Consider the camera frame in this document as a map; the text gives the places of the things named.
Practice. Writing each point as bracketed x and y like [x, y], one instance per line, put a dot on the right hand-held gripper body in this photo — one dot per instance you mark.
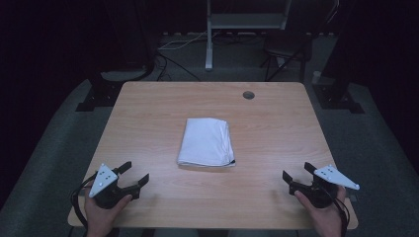
[334, 176]

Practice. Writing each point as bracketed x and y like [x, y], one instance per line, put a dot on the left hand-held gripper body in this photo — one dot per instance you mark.
[103, 179]

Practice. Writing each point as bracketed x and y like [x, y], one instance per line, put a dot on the white printed tank top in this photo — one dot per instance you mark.
[206, 141]

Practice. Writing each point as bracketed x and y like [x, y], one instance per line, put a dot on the person's left hand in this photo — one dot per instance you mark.
[100, 219]

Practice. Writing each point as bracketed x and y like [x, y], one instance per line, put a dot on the person's right hand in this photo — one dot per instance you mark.
[327, 219]

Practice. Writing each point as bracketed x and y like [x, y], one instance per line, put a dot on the grey tape piece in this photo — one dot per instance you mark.
[353, 198]

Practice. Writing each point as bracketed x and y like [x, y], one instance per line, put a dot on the black stand base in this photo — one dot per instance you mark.
[102, 95]
[336, 97]

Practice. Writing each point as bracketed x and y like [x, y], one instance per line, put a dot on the small white cylinder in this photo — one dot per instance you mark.
[316, 77]

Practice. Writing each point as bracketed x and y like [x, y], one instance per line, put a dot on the grey round base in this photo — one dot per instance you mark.
[123, 75]

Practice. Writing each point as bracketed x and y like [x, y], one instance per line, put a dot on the black chair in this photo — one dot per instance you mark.
[286, 44]

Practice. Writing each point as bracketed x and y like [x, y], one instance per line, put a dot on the white metal stand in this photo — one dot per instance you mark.
[209, 42]

